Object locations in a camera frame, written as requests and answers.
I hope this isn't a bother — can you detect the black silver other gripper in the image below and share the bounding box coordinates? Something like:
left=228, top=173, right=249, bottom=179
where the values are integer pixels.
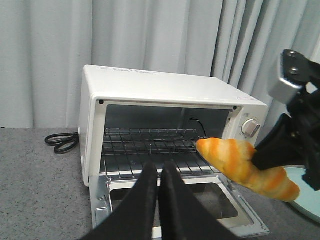
left=251, top=49, right=320, bottom=191

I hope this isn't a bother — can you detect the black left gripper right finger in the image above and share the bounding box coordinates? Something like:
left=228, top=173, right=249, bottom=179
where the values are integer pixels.
left=158, top=162, right=239, bottom=240

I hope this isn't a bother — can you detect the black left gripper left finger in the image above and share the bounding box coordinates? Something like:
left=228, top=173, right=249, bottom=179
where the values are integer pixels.
left=82, top=162, right=158, bottom=240

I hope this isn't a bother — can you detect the glass oven door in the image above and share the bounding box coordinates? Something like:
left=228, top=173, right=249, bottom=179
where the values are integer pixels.
left=89, top=174, right=270, bottom=238

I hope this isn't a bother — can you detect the golden bread roll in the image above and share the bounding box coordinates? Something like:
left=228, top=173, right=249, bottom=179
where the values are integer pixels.
left=196, top=137, right=300, bottom=202

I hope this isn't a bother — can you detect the lower oven control knob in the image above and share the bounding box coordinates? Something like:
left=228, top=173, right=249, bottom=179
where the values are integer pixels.
left=241, top=119, right=261, bottom=138

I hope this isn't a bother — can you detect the white Toshiba toaster oven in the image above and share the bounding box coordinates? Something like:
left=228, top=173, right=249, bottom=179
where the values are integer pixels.
left=78, top=65, right=268, bottom=186

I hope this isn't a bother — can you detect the light green plate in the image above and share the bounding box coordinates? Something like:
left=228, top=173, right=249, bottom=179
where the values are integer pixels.
left=284, top=166, right=320, bottom=223

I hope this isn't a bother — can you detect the grey pleated curtain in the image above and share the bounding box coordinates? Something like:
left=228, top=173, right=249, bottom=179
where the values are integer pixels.
left=0, top=0, right=320, bottom=128

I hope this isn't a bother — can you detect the metal oven wire rack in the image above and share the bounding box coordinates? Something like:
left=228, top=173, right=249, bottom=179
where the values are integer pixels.
left=99, top=128, right=218, bottom=180

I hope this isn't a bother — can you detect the black power cable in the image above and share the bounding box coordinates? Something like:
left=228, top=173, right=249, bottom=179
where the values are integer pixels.
left=44, top=133, right=80, bottom=155

